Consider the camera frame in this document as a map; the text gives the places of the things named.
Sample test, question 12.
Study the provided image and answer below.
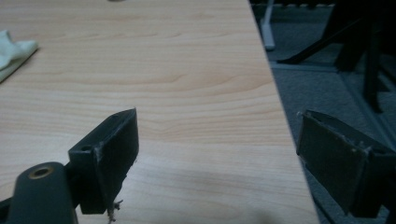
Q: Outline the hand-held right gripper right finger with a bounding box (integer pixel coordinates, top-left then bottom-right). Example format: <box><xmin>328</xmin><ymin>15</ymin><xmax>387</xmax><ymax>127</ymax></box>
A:
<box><xmin>296</xmin><ymin>109</ymin><xmax>396</xmax><ymax>218</ymax></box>

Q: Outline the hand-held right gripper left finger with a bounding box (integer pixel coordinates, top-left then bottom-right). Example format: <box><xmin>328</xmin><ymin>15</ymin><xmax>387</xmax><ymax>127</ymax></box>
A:
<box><xmin>68</xmin><ymin>106</ymin><xmax>140</xmax><ymax>216</ymax></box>

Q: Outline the pale yellow sock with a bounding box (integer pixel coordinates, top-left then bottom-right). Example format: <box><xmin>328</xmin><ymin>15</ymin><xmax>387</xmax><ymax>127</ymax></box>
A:
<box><xmin>0</xmin><ymin>29</ymin><xmax>40</xmax><ymax>84</ymax></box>

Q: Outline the black tripod stand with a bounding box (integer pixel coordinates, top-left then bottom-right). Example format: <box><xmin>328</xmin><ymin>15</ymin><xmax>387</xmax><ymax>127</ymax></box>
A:
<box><xmin>276</xmin><ymin>0</ymin><xmax>396</xmax><ymax>114</ymax></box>

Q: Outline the white metal table frame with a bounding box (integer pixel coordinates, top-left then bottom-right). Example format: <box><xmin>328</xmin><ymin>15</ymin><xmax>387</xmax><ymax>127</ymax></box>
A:
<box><xmin>260</xmin><ymin>0</ymin><xmax>276</xmax><ymax>52</ymax></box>

